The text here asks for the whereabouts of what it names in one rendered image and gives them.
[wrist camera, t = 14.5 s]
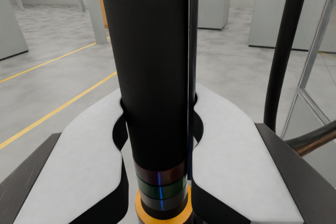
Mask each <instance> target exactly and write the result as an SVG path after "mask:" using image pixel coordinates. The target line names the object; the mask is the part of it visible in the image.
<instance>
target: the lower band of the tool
mask: <svg viewBox="0 0 336 224"><path fill-rule="evenodd" d="M187 192H188V201H187V205H186V207H185V209H184V210H183V211H182V212H181V213H180V214H179V215H178V216H176V217H174V218H171V219H167V220H159V219H155V218H153V217H151V216H149V215H148V214H147V213H146V212H145V211H144V209H143V207H142V204H141V196H140V191H139V189H138V191H137V193H136V197H135V208H136V212H137V214H138V216H139V218H140V219H141V220H142V221H143V222H144V223H145V224H183V223H184V222H185V221H186V220H187V219H188V218H189V216H190V215H191V213H192V210H193V208H192V202H191V193H192V188H191V187H190V185H189V184H188V183H187Z"/></svg>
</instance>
